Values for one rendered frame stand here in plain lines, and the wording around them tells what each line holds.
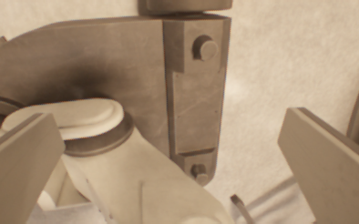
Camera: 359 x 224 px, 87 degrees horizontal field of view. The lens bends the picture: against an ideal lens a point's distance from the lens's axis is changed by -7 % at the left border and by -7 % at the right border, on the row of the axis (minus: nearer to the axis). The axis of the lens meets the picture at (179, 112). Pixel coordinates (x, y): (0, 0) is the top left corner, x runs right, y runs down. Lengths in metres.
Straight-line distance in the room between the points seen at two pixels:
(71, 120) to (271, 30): 0.65
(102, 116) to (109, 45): 0.17
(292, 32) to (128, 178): 0.70
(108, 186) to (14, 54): 0.34
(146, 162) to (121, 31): 0.27
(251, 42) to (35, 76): 0.62
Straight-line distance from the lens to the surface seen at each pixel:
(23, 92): 0.54
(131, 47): 0.45
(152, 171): 0.30
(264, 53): 0.77
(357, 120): 1.31
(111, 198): 0.28
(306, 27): 0.85
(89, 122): 0.35
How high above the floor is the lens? 0.61
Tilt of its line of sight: 57 degrees down
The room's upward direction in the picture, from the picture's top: 157 degrees clockwise
